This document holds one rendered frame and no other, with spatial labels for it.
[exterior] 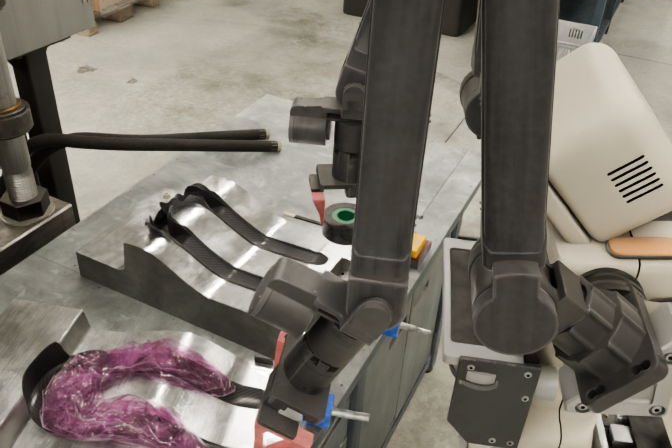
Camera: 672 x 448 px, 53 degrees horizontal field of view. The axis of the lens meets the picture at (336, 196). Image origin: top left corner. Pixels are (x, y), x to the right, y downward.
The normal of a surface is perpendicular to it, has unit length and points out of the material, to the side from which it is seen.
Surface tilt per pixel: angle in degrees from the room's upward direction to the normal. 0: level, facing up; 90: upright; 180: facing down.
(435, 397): 0
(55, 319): 0
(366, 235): 80
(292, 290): 90
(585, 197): 90
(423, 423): 0
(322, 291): 27
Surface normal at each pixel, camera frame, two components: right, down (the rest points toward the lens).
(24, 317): 0.05, -0.83
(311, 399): 0.49, -0.69
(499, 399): -0.14, 0.54
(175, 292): -0.45, 0.47
